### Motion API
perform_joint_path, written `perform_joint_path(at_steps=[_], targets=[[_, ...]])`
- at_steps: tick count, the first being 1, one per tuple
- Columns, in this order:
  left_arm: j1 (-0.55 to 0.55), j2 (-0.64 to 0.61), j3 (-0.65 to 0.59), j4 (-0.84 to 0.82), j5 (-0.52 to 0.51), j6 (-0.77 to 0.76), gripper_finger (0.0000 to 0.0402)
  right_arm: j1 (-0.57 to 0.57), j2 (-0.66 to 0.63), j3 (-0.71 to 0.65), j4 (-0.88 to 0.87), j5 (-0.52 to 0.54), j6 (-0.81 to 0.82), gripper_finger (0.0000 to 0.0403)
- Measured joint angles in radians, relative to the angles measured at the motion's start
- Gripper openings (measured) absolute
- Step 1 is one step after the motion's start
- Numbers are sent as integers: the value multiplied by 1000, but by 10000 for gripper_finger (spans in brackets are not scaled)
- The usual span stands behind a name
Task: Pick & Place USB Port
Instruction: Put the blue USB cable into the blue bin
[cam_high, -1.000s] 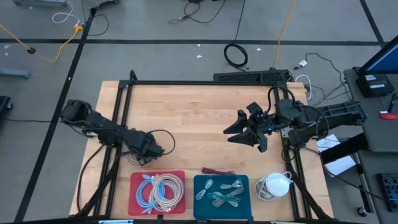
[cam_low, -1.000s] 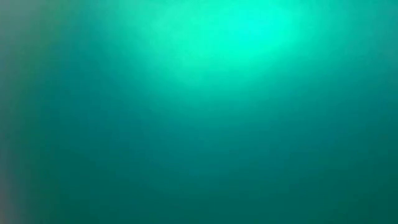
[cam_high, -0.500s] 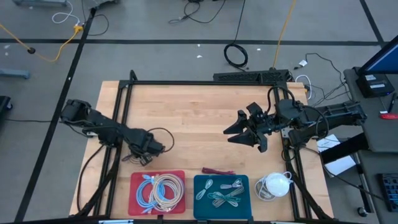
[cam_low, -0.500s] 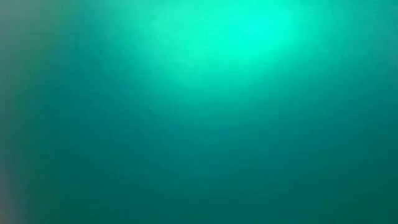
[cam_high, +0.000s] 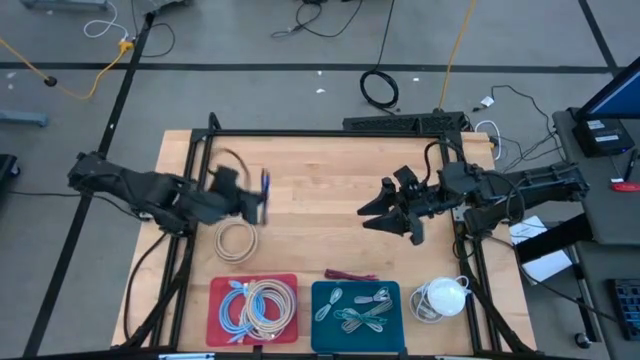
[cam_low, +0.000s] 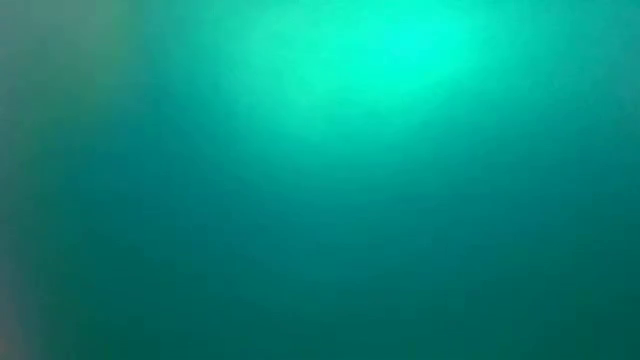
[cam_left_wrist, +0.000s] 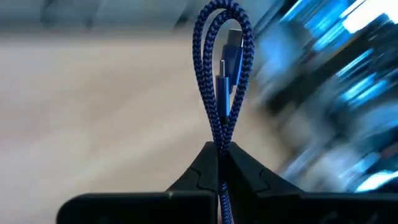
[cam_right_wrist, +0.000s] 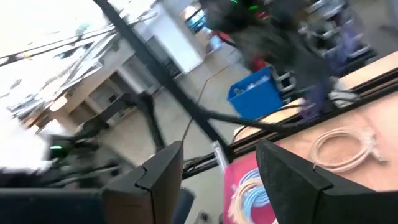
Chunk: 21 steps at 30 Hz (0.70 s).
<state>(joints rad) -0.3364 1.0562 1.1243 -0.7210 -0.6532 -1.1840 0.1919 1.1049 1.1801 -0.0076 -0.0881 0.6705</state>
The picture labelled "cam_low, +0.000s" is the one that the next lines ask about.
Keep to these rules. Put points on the teal blue plastic tray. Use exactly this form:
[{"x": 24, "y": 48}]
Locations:
[{"x": 320, "y": 200}]

